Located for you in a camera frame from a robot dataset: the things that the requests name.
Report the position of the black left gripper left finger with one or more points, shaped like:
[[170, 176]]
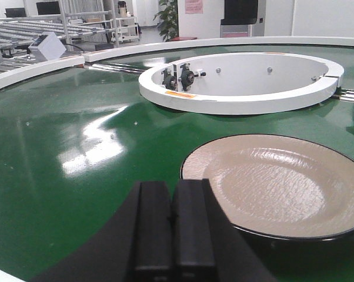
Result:
[[151, 257]]

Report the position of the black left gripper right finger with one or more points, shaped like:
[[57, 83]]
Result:
[[194, 258]]

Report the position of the beige plate black rim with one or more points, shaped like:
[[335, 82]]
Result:
[[278, 186]]

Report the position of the white shelf cart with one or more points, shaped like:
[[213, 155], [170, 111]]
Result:
[[126, 30]]

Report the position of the metal conveyor rollers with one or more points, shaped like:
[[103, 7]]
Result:
[[346, 95]]

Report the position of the green potted plant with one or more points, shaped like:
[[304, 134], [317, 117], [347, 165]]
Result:
[[168, 25]]

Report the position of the black white water dispenser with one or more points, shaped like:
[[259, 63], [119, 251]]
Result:
[[243, 18]]

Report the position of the white outer conveyor rim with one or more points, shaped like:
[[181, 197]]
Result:
[[14, 76]]

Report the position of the white control box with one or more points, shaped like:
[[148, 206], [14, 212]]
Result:
[[47, 47]]

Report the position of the metal roller rack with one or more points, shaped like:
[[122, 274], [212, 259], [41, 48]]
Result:
[[81, 27]]

